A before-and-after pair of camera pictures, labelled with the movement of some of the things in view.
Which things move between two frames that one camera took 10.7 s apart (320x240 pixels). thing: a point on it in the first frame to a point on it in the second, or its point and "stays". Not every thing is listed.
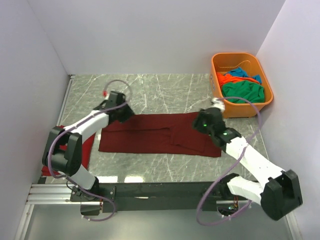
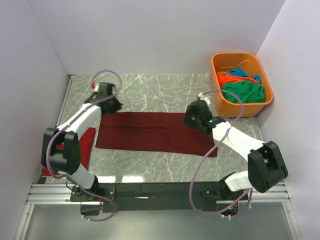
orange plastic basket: x=224 y=62 stays
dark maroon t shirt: x=168 y=133 stays
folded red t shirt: x=87 y=142 stays
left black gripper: x=129 y=113 to x=117 y=106
